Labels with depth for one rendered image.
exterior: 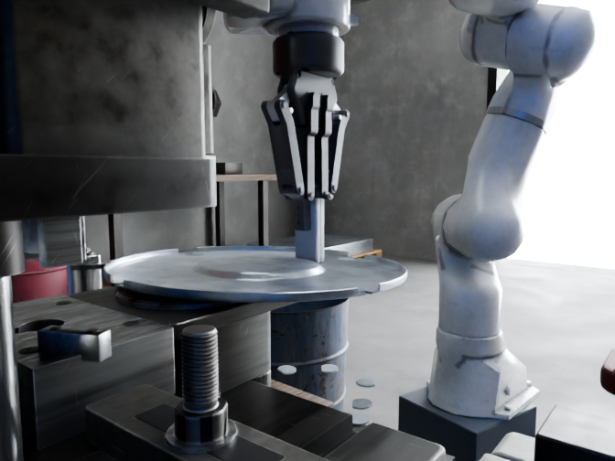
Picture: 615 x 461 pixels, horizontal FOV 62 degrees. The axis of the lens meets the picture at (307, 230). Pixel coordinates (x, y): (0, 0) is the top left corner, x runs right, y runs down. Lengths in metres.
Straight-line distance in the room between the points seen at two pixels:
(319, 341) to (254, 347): 1.11
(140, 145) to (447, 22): 5.08
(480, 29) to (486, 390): 0.62
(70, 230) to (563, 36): 0.74
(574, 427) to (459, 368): 0.58
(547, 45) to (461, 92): 4.28
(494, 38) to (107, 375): 0.78
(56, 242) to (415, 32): 5.22
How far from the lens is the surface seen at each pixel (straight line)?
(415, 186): 5.30
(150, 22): 0.35
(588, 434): 0.42
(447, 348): 0.99
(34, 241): 0.37
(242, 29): 0.59
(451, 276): 0.98
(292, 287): 0.43
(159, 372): 0.36
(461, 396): 1.00
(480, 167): 0.94
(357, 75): 5.72
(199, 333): 0.25
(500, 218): 0.87
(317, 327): 1.54
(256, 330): 0.45
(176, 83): 0.35
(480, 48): 0.96
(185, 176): 0.32
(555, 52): 0.90
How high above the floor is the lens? 0.88
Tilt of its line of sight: 7 degrees down
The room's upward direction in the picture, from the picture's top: straight up
